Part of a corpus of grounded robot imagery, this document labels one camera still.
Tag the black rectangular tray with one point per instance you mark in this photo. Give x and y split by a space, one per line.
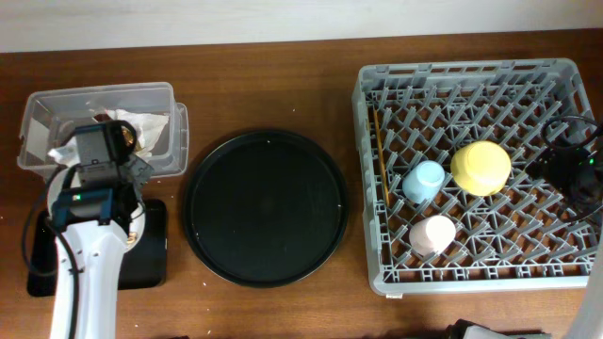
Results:
144 266

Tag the round black serving tray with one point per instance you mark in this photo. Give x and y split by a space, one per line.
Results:
265 209

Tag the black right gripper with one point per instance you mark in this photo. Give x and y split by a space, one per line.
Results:
550 166

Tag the white paper napkin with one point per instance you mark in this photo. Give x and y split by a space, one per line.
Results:
149 128

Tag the clear plastic waste bin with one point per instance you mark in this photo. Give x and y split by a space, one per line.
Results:
51 115

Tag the blue cup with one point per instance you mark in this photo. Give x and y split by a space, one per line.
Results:
423 182

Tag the gold foil wrapper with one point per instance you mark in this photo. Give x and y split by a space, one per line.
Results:
129 133

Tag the grey dishwasher rack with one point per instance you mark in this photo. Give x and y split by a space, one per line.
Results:
512 240

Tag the grey plate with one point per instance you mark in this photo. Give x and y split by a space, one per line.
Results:
137 223

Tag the yellow bowl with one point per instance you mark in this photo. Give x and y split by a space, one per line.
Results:
481 168

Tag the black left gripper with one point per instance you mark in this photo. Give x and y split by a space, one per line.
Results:
146 170

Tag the wooden chopstick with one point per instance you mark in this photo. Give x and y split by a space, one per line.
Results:
380 155

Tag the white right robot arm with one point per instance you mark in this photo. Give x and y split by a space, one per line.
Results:
586 325

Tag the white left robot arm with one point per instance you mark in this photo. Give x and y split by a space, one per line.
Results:
89 260

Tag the pink cup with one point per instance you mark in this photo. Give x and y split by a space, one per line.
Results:
432 235

